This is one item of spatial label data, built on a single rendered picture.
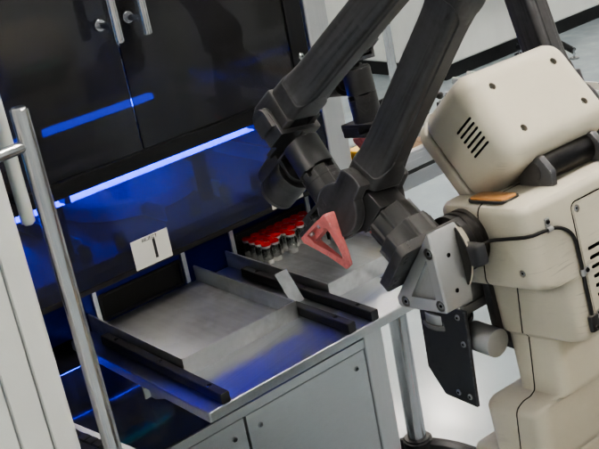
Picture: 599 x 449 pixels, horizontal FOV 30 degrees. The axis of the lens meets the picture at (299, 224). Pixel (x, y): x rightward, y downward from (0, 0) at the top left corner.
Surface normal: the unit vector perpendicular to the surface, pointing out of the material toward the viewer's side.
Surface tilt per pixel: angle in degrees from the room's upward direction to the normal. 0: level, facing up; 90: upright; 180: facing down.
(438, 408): 0
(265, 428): 90
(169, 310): 0
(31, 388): 90
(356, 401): 90
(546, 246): 82
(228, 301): 0
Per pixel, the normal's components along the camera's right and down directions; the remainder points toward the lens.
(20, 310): 0.72, 0.12
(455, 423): -0.18, -0.92
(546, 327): -0.78, 0.35
